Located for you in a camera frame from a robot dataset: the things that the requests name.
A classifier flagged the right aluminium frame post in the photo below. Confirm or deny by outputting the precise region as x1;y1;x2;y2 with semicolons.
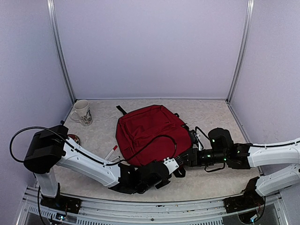
226;0;255;105

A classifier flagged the front aluminium rail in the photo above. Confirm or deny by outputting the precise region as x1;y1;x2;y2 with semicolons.
16;186;289;225

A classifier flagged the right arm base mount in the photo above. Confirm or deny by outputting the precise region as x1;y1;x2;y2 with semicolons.
223;195;265;213

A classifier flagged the left aluminium frame post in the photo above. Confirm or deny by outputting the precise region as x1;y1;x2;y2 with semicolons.
46;0;76;104

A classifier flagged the white marker red cap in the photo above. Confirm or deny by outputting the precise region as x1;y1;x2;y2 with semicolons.
105;145;118;160

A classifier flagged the red backpack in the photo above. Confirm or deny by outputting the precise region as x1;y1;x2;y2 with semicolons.
115;105;192;167

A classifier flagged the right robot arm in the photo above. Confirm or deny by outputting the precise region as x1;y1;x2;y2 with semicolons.
180;127;300;208

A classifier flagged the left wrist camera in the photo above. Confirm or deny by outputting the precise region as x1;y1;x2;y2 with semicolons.
163;156;186;178

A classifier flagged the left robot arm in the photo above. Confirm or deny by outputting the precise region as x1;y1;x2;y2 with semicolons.
12;125;179;209

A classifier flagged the red patterned dish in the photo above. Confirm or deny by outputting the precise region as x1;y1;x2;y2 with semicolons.
68;134;81;145

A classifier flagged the white ceramic mug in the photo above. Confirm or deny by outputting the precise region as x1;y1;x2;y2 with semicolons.
70;99;93;126

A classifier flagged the aluminium frame post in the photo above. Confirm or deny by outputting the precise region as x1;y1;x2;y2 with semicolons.
46;0;76;104
226;0;255;105

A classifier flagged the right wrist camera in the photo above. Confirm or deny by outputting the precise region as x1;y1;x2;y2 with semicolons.
188;130;204;150

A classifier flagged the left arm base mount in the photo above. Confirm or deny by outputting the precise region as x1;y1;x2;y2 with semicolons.
41;196;82;214

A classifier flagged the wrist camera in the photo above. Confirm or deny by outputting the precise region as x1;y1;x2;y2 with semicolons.
188;130;204;150
163;156;186;178

